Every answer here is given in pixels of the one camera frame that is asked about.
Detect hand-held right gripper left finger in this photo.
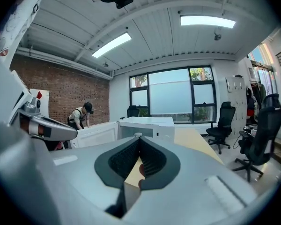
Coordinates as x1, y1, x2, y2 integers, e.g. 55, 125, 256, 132
0, 122, 141, 225

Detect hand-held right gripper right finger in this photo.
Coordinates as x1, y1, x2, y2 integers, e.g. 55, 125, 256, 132
122, 136, 271, 225

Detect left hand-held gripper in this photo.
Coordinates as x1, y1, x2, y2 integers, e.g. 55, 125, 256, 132
8, 69, 79, 141

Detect white microwave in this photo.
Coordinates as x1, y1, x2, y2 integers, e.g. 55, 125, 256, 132
71, 116, 176, 150

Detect person's right hand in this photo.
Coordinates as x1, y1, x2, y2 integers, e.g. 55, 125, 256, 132
138, 163, 146, 188

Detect white board with red sticker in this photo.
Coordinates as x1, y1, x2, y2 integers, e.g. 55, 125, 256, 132
29, 88, 50, 120

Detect black office chair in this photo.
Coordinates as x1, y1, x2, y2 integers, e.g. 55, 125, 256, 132
126, 105, 141, 119
205, 101, 236, 155
232, 93, 281, 183

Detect large black-framed window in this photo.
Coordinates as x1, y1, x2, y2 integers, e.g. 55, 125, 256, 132
129, 65, 217, 125

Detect rectangular ceiling light panel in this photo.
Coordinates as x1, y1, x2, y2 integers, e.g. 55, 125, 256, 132
91, 31, 133, 59
180, 15, 237, 30

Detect white locker cabinet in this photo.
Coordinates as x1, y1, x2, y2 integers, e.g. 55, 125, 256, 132
225, 75, 248, 138

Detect clothes rack with garments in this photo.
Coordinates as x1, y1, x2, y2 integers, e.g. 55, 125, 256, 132
245, 82, 266, 124

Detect glass entrance door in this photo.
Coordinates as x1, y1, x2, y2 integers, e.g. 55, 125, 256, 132
248, 52, 279, 98

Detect black cable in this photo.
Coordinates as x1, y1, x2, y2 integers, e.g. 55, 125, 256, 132
232, 130, 244, 150

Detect wall-mounted fan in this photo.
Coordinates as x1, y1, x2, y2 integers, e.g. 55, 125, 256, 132
213, 27, 223, 42

